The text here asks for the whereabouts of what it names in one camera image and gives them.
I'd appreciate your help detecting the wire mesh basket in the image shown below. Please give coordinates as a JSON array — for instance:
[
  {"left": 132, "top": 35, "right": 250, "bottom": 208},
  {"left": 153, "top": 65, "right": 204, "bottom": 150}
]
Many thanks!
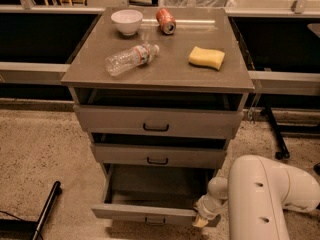
[{"left": 159, "top": 0, "right": 236, "bottom": 8}]

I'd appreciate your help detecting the yellow sponge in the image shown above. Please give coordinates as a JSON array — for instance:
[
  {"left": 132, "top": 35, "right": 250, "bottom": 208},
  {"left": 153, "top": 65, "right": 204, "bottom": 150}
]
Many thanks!
[{"left": 189, "top": 46, "right": 225, "bottom": 70}]

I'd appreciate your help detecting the white bowl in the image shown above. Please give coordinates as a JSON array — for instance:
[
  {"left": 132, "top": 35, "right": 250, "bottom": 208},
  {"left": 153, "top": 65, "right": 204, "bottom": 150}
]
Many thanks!
[{"left": 111, "top": 9, "right": 143, "bottom": 36}]

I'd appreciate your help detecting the black stand leg left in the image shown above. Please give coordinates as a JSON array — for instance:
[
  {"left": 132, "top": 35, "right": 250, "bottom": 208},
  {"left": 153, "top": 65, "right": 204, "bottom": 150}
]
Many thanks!
[{"left": 0, "top": 181, "right": 62, "bottom": 240}]

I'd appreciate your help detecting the grey drawer cabinet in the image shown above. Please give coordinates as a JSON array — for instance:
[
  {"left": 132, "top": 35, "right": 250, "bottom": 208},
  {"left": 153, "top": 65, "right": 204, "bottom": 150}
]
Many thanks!
[{"left": 60, "top": 6, "right": 256, "bottom": 185}]

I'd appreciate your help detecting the grey top drawer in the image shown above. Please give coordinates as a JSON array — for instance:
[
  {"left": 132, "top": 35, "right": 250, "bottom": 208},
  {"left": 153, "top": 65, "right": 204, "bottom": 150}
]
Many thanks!
[{"left": 74, "top": 105, "right": 243, "bottom": 139}]

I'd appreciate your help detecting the grey drawer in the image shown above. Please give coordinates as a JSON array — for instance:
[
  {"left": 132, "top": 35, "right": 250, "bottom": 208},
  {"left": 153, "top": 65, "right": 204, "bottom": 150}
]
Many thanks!
[
  {"left": 90, "top": 143, "right": 226, "bottom": 169},
  {"left": 74, "top": 105, "right": 243, "bottom": 139},
  {"left": 92, "top": 164, "right": 216, "bottom": 226}
]

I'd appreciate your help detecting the red soda can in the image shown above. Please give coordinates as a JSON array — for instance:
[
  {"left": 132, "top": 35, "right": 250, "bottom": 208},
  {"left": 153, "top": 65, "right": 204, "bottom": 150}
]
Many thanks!
[{"left": 156, "top": 8, "right": 176, "bottom": 35}]

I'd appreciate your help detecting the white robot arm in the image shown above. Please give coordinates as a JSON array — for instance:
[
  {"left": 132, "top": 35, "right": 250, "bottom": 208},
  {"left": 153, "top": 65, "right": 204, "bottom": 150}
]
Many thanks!
[{"left": 193, "top": 155, "right": 320, "bottom": 240}]

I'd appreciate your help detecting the clear plastic water bottle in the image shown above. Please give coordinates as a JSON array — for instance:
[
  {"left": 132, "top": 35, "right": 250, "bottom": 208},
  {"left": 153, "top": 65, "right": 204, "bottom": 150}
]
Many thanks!
[{"left": 105, "top": 42, "right": 160, "bottom": 77}]

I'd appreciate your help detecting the black stand leg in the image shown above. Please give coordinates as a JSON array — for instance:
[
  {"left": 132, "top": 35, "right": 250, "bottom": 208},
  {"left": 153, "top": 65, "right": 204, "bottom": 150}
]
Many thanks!
[
  {"left": 0, "top": 181, "right": 62, "bottom": 240},
  {"left": 261, "top": 106, "right": 290, "bottom": 160}
]

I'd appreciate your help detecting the black stand leg right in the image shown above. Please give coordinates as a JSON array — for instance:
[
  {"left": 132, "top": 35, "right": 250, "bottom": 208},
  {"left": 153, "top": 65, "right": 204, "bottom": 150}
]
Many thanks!
[{"left": 261, "top": 106, "right": 290, "bottom": 160}]

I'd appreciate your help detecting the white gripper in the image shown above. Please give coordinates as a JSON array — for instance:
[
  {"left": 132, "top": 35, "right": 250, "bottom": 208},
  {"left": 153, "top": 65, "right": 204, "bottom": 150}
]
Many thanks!
[{"left": 192, "top": 194, "right": 227, "bottom": 228}]

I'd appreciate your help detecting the grey bottom drawer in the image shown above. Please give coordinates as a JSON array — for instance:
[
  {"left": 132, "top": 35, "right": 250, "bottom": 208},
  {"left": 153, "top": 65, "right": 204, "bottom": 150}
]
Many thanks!
[{"left": 92, "top": 164, "right": 216, "bottom": 226}]

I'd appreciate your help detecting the grey middle drawer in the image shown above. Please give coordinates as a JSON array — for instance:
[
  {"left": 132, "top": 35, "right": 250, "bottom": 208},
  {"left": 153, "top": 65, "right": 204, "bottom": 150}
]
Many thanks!
[{"left": 90, "top": 143, "right": 226, "bottom": 169}]

